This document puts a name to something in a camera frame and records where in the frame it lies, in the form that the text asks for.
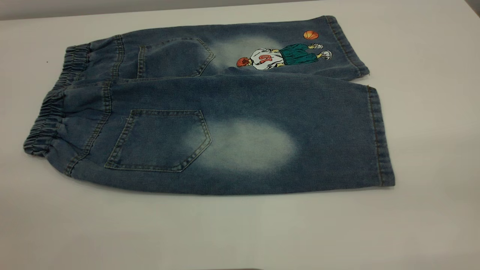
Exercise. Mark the blue denim shorts basketball print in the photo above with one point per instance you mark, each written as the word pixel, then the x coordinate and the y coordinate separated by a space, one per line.
pixel 243 101

